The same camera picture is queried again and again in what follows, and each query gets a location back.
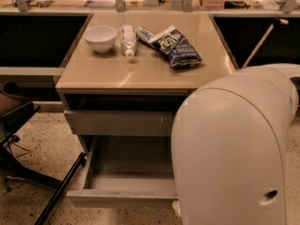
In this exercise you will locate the white bowl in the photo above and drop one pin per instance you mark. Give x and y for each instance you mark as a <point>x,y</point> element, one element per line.
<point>100,38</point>

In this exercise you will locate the blue vinegar chip bag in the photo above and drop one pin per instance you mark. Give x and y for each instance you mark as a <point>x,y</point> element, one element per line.
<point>173,44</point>

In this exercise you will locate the white stick with tip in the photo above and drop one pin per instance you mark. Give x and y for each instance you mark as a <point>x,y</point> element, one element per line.
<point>264,37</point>

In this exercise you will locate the grey top drawer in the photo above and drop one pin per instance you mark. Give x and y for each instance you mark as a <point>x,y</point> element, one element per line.
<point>156,124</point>

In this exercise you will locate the clear plastic water bottle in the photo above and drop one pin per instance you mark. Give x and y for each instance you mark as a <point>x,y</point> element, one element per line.
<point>128,41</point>

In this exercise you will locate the grey drawer cabinet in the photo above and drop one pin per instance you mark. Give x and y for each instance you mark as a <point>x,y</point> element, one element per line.
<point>145,83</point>

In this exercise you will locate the grey drawer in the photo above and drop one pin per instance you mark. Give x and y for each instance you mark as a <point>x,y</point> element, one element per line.
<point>128,173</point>
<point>156,124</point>

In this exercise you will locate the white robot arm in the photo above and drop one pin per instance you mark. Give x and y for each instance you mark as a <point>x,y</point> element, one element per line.
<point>228,148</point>

